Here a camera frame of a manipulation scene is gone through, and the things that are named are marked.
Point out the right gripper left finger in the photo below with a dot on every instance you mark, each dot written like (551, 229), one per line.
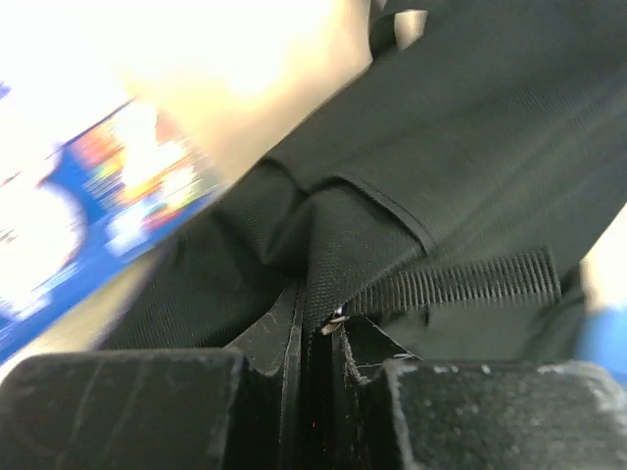
(229, 408)

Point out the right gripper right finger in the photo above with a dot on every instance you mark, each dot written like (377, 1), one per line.
(396, 411)

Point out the black student backpack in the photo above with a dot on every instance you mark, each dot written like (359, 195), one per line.
(450, 191)

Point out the blue pencil case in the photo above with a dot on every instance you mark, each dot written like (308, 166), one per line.
(603, 340)

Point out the blue cartoon book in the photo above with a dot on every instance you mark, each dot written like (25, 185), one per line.
(90, 181)

